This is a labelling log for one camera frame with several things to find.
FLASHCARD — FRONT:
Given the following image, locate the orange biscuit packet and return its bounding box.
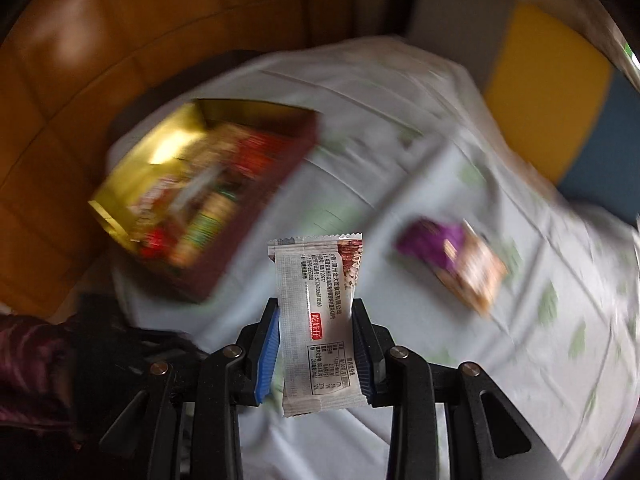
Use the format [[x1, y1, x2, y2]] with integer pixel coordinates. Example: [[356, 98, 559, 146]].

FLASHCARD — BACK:
[[434, 220, 509, 317]]

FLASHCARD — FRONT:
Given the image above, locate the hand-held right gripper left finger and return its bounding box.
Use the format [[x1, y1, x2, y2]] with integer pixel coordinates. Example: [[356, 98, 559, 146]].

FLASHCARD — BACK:
[[99, 297, 282, 480]]

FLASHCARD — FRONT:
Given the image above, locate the purple snack packet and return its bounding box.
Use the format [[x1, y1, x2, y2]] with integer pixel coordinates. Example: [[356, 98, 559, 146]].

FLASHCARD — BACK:
[[395, 217, 469, 275]]

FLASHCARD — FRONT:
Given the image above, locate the maroon gold box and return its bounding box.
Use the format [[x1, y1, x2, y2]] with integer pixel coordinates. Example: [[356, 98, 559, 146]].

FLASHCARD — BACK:
[[87, 97, 322, 304]]

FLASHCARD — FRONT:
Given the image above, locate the cloud print tablecloth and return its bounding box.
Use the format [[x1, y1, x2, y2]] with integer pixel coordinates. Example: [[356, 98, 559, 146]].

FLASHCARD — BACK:
[[107, 35, 640, 480]]

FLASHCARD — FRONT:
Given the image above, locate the maroon patterned clothing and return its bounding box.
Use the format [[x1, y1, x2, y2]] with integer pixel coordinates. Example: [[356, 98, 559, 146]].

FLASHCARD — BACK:
[[0, 312, 86, 443]]

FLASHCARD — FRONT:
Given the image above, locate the pile of assorted snacks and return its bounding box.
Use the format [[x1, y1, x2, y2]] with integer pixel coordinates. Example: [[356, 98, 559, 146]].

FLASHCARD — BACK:
[[127, 120, 301, 268]]

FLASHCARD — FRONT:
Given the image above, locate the white floral snack packet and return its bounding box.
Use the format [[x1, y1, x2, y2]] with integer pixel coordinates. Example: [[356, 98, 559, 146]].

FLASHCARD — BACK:
[[267, 232, 364, 419]]

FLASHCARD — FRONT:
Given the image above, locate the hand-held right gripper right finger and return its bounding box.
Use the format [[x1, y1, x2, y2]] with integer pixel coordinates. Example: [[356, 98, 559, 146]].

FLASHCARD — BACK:
[[351, 297, 568, 480]]

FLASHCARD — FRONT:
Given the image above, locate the colour block sofa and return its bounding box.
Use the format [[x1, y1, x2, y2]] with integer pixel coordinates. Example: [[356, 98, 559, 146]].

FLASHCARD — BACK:
[[404, 0, 640, 228]]

